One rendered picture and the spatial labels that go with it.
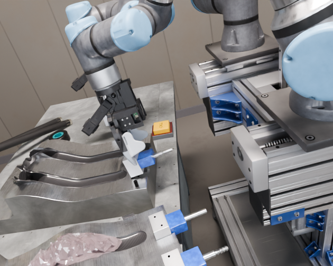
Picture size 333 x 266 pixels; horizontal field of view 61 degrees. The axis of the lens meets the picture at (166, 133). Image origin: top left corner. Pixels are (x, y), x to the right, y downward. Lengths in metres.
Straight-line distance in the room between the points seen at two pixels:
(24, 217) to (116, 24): 0.58
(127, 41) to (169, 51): 1.97
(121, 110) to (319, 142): 0.42
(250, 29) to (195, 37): 1.55
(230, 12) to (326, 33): 0.64
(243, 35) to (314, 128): 0.51
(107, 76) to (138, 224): 0.35
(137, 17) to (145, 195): 0.43
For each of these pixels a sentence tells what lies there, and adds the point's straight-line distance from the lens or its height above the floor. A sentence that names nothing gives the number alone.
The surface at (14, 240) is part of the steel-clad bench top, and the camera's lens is 0.94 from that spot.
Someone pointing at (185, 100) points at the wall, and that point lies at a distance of 2.72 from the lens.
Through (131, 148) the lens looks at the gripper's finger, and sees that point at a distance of 0.71.
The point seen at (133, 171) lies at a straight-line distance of 0.76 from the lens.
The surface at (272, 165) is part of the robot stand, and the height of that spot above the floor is 0.97.
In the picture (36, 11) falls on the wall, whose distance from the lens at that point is 2.53.
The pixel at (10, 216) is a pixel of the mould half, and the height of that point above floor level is 0.86.
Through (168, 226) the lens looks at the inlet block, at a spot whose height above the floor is 0.88.
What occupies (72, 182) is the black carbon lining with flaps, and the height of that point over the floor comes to 0.89.
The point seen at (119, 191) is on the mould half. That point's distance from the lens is 0.75.
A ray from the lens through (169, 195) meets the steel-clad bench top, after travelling 0.82.
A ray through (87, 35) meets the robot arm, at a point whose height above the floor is 1.27.
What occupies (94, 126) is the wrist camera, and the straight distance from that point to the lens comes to 0.73.
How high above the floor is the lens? 1.37
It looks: 32 degrees down
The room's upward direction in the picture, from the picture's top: 15 degrees counter-clockwise
